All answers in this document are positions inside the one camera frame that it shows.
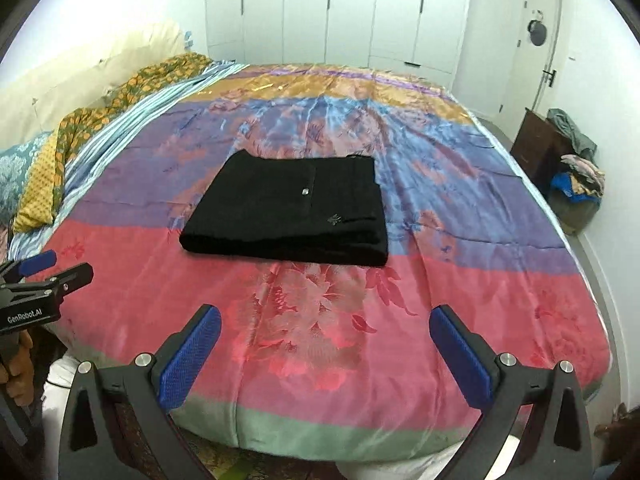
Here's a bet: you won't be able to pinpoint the pile of mixed clothes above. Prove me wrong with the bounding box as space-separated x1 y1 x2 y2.
550 154 606 204

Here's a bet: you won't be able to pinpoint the dark wooden cabinet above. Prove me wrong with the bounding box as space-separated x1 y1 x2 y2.
510 108 576 192

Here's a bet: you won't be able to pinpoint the grey green garment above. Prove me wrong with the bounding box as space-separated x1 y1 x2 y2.
547 108 598 158

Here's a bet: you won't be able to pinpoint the black pants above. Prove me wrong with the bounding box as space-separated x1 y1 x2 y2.
179 152 390 267

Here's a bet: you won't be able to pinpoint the white wardrobe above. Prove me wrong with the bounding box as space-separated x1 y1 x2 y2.
204 0 473 92

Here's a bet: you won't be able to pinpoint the yellow dotted pillow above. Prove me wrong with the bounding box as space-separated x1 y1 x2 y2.
12 132 68 234

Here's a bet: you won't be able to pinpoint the cream headboard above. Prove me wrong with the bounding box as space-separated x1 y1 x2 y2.
0 20 188 157

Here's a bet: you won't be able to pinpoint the person's left hand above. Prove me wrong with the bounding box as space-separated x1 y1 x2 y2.
0 331 35 401

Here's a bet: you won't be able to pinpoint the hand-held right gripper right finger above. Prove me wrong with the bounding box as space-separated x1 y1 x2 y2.
429 304 596 480

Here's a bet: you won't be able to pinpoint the orange patterned blanket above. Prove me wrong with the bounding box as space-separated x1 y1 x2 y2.
10 60 248 256

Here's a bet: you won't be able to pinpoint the green yellow floral cloth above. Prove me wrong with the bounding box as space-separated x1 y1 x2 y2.
55 52 226 173

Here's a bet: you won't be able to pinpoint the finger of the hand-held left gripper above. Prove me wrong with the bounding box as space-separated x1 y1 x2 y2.
10 251 57 281
30 262 95 306

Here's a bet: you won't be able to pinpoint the colourful floral blanket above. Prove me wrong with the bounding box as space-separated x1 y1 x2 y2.
10 62 613 461

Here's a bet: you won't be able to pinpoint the olive laundry hamper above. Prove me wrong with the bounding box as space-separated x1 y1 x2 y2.
552 195 603 236

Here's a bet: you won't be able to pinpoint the white door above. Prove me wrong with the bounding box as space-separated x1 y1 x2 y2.
495 0 571 121

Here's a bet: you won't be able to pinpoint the dark brown object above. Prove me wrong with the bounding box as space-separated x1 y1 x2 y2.
594 402 640 467

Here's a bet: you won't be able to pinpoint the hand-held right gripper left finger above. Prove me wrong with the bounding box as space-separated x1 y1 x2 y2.
59 304 222 480

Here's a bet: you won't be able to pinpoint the teal patterned pillow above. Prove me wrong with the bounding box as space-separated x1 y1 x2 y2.
0 130 53 227

